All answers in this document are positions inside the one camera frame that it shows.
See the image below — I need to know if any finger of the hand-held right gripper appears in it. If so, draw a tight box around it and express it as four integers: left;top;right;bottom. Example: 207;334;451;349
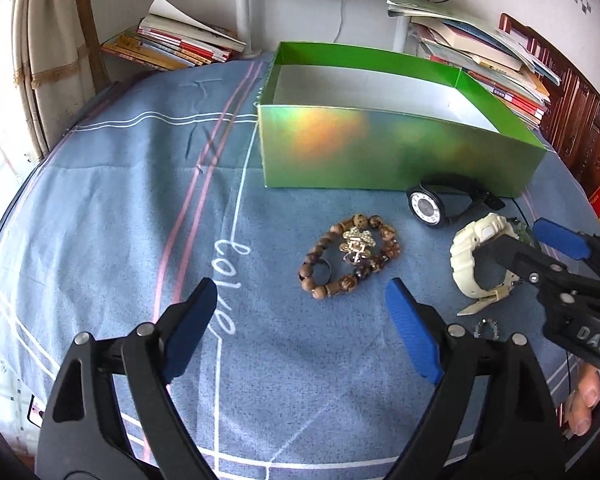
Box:
533;218;600;281
480;239;569;306

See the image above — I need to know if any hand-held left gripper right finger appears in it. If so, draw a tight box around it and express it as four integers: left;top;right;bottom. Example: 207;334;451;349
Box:
385;277;567;480

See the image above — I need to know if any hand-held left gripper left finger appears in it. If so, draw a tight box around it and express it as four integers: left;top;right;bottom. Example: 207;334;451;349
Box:
35;277;218;480

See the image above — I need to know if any cream white wristwatch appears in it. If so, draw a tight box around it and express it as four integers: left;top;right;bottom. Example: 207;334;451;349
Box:
449;212;528;317

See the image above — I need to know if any gold rhinestone brooch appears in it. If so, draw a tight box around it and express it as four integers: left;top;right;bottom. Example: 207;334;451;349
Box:
339;227;378;266

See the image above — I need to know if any black wristwatch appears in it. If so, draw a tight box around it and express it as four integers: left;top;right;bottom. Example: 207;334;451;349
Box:
406;175;506;229

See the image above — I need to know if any wooden bead bracelet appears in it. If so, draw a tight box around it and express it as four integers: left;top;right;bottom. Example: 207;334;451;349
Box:
297;214;401;302

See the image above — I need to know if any shiny green cardboard box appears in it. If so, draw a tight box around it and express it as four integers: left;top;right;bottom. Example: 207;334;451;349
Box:
256;41;548;197

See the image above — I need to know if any person's right hand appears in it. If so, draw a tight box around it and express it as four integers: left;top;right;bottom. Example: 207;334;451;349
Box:
562;362;600;439

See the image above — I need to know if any brown wooden headboard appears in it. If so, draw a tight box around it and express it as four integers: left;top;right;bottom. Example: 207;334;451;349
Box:
497;12;600;201

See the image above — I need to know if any blue striped bedsheet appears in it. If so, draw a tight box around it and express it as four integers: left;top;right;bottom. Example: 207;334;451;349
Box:
0;50;600;480

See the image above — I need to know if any large stack of books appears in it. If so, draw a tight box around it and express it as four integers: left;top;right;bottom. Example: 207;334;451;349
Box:
387;0;563;128

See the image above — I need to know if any small stack of books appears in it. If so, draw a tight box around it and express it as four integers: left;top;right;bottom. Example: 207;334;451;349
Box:
102;0;247;72

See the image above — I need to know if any beige curtain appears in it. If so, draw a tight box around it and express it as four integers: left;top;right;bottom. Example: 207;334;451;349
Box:
7;0;103;161

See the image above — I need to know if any white desk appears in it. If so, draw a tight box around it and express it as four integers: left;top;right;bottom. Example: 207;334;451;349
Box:
167;0;492;58

